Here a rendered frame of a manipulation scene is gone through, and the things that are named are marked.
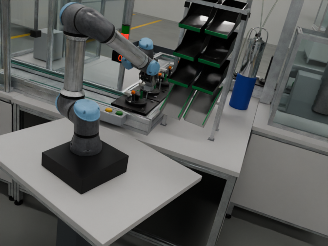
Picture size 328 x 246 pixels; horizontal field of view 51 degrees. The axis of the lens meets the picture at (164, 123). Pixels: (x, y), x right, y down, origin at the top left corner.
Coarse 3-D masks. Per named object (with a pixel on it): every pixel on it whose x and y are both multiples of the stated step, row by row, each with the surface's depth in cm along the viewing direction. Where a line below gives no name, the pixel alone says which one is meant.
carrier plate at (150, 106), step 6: (126, 96) 229; (114, 102) 215; (120, 102) 217; (150, 102) 226; (156, 102) 228; (132, 108) 212; (138, 108) 214; (144, 108) 216; (150, 108) 217; (144, 114) 209
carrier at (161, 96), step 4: (160, 80) 242; (140, 84) 253; (144, 84) 246; (160, 84) 243; (136, 88) 246; (140, 88) 247; (156, 88) 248; (140, 92) 240; (144, 92) 238; (148, 92) 237; (152, 92) 239; (156, 92) 240; (160, 92) 248; (164, 92) 249; (144, 96) 235; (148, 96) 236; (152, 96) 238; (160, 96) 240; (164, 96) 242; (156, 100) 232; (160, 100) 233
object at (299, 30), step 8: (296, 32) 255; (304, 32) 267; (312, 32) 266; (320, 32) 264; (296, 40) 231; (312, 40) 228; (320, 40) 227; (296, 48) 233; (288, 56) 277; (288, 64) 238; (288, 72) 240; (280, 80) 285; (280, 88) 246; (280, 96) 248; (272, 104) 295; (272, 112) 254; (272, 120) 256; (280, 128) 256; (288, 128) 254; (312, 136) 251; (320, 136) 249
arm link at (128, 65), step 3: (123, 57) 177; (123, 60) 176; (126, 60) 175; (123, 63) 179; (126, 63) 176; (129, 63) 176; (132, 63) 176; (126, 66) 178; (129, 66) 177; (132, 66) 178; (135, 66) 175; (129, 69) 180; (138, 69) 177
